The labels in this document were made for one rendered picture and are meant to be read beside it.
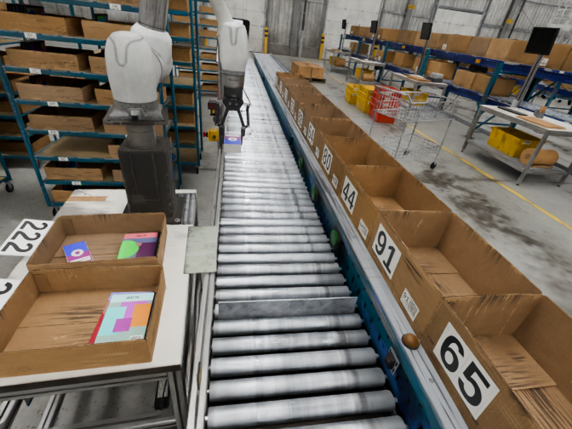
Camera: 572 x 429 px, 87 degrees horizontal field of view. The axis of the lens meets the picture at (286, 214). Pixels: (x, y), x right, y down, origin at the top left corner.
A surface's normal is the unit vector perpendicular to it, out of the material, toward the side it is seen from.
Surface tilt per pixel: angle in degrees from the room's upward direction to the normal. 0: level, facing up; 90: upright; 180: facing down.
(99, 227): 89
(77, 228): 89
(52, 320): 2
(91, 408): 0
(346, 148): 90
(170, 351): 0
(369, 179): 90
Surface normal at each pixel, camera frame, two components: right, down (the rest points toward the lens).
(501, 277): -0.99, -0.03
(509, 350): 0.11, -0.84
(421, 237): 0.14, 0.53
